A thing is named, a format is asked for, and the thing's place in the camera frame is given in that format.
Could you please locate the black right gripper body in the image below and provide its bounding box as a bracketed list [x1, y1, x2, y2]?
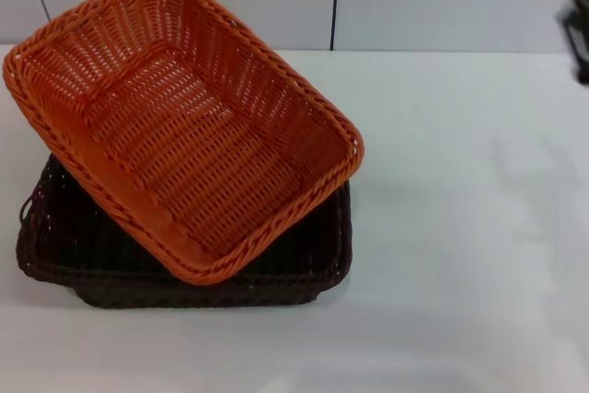
[555, 0, 589, 82]

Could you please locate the orange woven basket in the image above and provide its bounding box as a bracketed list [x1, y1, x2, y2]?
[2, 0, 366, 285]

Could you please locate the dark brown woven basket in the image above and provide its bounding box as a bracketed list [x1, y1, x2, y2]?
[16, 152, 357, 320]

